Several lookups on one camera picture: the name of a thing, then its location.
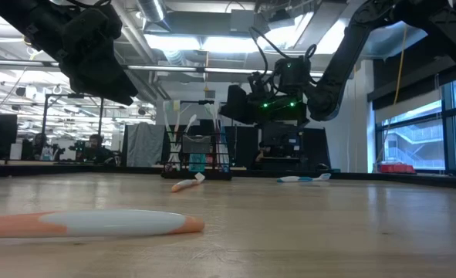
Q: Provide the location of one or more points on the long ceiling light bar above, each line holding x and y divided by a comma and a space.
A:
173, 68

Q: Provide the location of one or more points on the black desk partition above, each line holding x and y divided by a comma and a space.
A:
316, 148

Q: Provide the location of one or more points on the black gantry frame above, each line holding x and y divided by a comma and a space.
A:
206, 102
54, 95

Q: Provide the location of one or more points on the grey ceiling unit box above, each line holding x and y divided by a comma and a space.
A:
247, 21

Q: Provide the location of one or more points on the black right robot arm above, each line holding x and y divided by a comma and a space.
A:
335, 69

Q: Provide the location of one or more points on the black aluminium table frame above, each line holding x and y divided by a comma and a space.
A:
443, 180

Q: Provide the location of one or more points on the teal mouthwash bottle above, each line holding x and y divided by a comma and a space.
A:
197, 163

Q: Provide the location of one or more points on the black cabinet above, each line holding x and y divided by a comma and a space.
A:
247, 148

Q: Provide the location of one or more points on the grey cloth cover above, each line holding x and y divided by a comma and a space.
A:
142, 144

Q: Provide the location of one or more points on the black window frame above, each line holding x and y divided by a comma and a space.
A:
446, 146

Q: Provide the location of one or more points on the silver round ventilation duct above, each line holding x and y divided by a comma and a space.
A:
150, 9

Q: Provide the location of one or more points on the grey window roller blind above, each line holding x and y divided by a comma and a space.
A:
405, 108

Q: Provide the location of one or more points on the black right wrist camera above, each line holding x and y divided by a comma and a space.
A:
293, 77

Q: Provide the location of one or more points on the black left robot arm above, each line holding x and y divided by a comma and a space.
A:
4, 9

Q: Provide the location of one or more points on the grey wall vent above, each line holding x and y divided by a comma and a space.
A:
210, 94

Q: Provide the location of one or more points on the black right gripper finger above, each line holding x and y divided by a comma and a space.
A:
237, 104

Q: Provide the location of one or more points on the red tray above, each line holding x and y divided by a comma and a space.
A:
397, 168

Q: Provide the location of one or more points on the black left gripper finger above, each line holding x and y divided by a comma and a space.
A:
96, 87
119, 79

